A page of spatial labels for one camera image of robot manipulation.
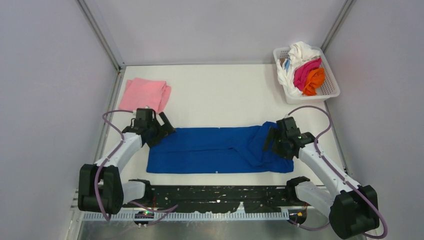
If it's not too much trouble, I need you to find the blue printed t shirt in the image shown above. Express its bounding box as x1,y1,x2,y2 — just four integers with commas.
146,121,294,174

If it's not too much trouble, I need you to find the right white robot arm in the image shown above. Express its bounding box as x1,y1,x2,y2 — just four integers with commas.
263,117,381,240

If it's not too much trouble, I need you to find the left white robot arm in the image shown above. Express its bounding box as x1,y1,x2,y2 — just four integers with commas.
77,108,176,219

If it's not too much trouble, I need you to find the folded pink t shirt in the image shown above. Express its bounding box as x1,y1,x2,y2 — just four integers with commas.
118,77,172,113

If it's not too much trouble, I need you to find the magenta t shirt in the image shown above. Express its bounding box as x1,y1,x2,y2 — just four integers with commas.
293,57,322,91

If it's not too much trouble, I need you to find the white laundry basket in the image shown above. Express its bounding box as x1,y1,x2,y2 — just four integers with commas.
273,46,340,105

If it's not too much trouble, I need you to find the orange t shirt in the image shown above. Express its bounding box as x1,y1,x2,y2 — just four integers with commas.
303,67,326,96

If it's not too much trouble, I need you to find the white t shirt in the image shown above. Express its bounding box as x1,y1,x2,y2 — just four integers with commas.
276,41,321,97

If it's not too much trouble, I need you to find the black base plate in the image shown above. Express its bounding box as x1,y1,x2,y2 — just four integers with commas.
134,185,306,214

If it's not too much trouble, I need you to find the white slotted cable duct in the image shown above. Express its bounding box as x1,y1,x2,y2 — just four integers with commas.
82,210,292,222

